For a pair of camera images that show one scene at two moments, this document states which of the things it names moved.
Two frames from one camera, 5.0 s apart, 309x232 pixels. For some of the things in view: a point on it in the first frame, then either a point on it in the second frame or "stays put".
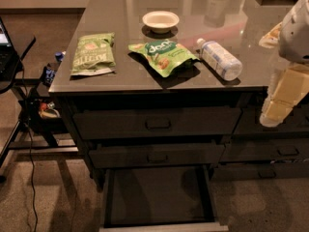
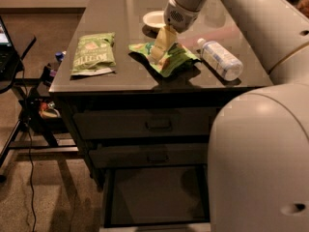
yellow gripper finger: x=286 y=88 -> x=166 y=37
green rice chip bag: x=162 y=56 stays put
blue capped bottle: x=59 y=56 stays put
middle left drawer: x=155 y=156 stays put
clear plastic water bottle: x=220 y=59 stays put
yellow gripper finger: x=277 y=105 -> x=156 y=53
